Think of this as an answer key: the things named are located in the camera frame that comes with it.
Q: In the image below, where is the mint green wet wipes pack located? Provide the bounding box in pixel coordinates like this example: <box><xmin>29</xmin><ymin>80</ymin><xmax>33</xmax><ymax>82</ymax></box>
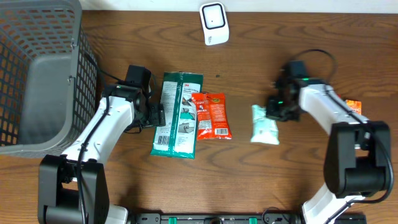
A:
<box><xmin>251</xmin><ymin>105</ymin><xmax>280</xmax><ymax>145</ymax></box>

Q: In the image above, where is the green white 3M package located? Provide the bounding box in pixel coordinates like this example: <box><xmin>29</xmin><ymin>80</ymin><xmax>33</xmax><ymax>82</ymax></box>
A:
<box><xmin>150</xmin><ymin>72</ymin><xmax>203</xmax><ymax>159</ymax></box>

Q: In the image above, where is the red Nescafe coffee pack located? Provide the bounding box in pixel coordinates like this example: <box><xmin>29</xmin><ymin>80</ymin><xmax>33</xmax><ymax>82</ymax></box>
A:
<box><xmin>192</xmin><ymin>93</ymin><xmax>232</xmax><ymax>140</ymax></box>

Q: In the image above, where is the orange tissue packet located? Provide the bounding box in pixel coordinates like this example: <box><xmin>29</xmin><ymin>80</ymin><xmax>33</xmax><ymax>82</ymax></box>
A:
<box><xmin>345</xmin><ymin>100</ymin><xmax>362</xmax><ymax>114</ymax></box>

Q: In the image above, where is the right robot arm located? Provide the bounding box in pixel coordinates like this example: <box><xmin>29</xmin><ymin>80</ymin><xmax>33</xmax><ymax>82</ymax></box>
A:
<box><xmin>266</xmin><ymin>78</ymin><xmax>394</xmax><ymax>223</ymax></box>

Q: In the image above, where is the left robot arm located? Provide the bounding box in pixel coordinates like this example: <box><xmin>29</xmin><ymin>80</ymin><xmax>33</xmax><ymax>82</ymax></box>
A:
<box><xmin>37</xmin><ymin>84</ymin><xmax>165</xmax><ymax>224</ymax></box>

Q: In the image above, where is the white barcode scanner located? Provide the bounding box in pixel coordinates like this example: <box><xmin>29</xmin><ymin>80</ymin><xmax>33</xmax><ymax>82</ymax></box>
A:
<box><xmin>199</xmin><ymin>2</ymin><xmax>229</xmax><ymax>46</ymax></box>

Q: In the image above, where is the grey plastic mesh basket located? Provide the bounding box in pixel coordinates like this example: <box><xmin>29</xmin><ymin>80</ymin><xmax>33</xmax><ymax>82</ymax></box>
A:
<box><xmin>1</xmin><ymin>0</ymin><xmax>97</xmax><ymax>158</ymax></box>

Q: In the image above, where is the right black cable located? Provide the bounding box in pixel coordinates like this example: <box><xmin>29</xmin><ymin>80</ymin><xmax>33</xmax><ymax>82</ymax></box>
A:
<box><xmin>289</xmin><ymin>48</ymin><xmax>395</xmax><ymax>224</ymax></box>

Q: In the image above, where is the black cable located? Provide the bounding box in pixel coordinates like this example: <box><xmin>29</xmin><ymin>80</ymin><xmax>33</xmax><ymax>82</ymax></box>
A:
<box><xmin>289</xmin><ymin>48</ymin><xmax>395</xmax><ymax>224</ymax></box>
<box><xmin>74</xmin><ymin>51</ymin><xmax>125</xmax><ymax>224</ymax></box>

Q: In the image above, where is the left black cable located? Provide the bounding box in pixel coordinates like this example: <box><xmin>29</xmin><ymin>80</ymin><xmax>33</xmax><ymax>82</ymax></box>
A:
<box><xmin>74</xmin><ymin>51</ymin><xmax>125</xmax><ymax>224</ymax></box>

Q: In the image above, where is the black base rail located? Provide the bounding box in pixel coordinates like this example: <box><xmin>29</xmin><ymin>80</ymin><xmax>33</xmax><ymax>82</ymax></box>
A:
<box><xmin>127</xmin><ymin>212</ymin><xmax>368</xmax><ymax>224</ymax></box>

